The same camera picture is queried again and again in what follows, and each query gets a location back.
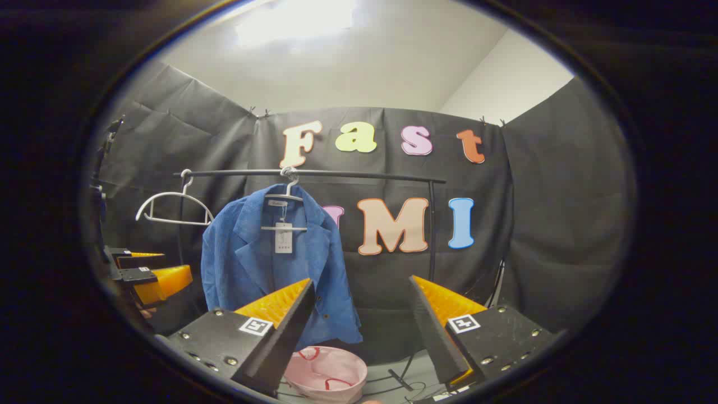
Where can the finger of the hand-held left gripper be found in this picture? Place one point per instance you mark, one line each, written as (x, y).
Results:
(134, 261)
(162, 283)

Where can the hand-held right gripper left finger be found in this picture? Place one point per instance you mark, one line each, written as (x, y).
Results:
(289, 336)

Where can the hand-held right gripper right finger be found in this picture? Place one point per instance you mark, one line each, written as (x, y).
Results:
(432, 336)

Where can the pink laundry hamper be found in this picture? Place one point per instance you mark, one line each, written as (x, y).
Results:
(331, 370)

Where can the blue jacket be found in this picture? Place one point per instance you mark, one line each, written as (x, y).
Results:
(241, 264)

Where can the white clothes hanger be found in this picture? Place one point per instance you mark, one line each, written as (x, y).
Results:
(174, 194)
(284, 228)

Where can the black clothes rack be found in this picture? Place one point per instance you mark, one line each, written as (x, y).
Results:
(364, 174)

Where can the white paper tag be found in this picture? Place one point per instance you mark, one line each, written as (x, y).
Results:
(283, 238)

